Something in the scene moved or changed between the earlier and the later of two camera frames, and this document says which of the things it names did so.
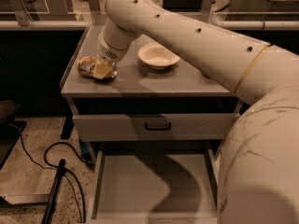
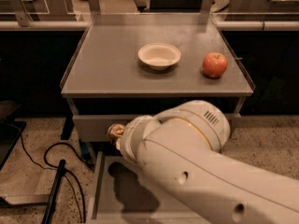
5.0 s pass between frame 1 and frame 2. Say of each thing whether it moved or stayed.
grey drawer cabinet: stayed
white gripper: moved
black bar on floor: stayed
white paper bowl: stayed
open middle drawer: stayed
